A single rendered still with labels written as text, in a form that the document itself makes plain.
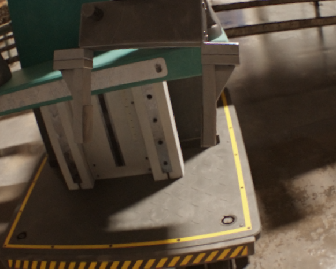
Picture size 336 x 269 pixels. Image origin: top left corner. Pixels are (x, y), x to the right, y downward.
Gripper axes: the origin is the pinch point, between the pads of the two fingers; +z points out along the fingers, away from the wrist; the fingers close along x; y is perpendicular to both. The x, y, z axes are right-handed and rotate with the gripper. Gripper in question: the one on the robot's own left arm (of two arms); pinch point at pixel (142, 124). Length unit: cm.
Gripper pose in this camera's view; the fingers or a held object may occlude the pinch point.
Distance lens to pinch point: 42.8
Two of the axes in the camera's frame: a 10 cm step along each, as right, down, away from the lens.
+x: 9.8, 0.1, -1.8
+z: 0.0, 10.0, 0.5
